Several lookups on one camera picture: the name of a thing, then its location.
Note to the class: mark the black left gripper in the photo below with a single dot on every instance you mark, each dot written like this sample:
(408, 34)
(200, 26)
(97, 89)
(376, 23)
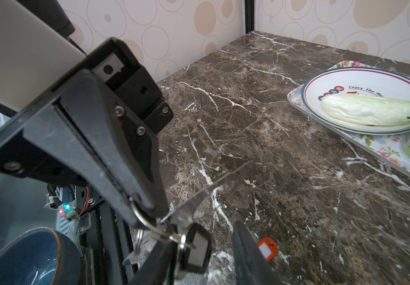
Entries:
(97, 125)

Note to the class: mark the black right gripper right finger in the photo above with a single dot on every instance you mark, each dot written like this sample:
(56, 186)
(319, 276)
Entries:
(251, 267)

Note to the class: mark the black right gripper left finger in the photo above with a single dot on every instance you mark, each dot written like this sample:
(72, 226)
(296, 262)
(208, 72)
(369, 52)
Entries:
(158, 269)

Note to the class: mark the red key tag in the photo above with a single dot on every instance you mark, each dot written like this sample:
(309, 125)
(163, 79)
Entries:
(268, 248)

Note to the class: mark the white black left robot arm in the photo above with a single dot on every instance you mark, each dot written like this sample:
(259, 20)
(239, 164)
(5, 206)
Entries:
(32, 58)

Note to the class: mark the blue ceramic bowl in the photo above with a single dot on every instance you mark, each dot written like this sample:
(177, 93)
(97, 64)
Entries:
(40, 256)

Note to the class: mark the floral rectangular tray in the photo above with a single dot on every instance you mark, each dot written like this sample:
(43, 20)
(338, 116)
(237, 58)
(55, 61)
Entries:
(352, 77)

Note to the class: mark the pale green toy cabbage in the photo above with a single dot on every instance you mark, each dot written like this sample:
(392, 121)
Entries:
(367, 110)

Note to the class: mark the white plate with red text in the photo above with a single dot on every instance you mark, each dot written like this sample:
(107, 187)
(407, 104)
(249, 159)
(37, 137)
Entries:
(360, 100)

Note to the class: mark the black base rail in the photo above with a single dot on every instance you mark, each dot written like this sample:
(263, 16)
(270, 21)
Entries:
(103, 239)

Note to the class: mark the black corner frame post left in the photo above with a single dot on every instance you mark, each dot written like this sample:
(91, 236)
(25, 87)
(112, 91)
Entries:
(250, 11)

